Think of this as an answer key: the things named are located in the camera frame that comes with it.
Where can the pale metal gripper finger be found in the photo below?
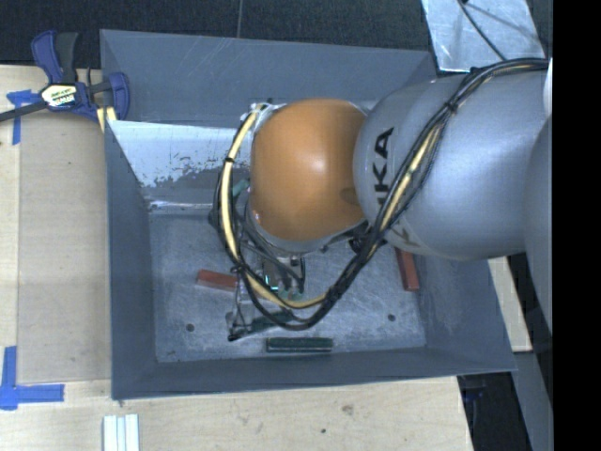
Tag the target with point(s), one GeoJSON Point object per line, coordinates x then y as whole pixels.
{"type": "Point", "coordinates": [235, 323]}
{"type": "Point", "coordinates": [238, 304]}

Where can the red-brown flat block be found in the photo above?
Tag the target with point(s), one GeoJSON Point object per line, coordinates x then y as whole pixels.
{"type": "Point", "coordinates": [217, 280]}
{"type": "Point", "coordinates": [408, 270]}

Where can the dark green flat block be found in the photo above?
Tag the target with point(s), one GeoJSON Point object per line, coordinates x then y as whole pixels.
{"type": "Point", "coordinates": [300, 344]}

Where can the pale wood board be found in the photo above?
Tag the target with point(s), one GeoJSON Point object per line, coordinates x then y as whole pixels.
{"type": "Point", "coordinates": [61, 252]}

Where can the grey metal bin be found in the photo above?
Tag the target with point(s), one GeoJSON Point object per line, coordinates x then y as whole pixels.
{"type": "Point", "coordinates": [197, 78]}

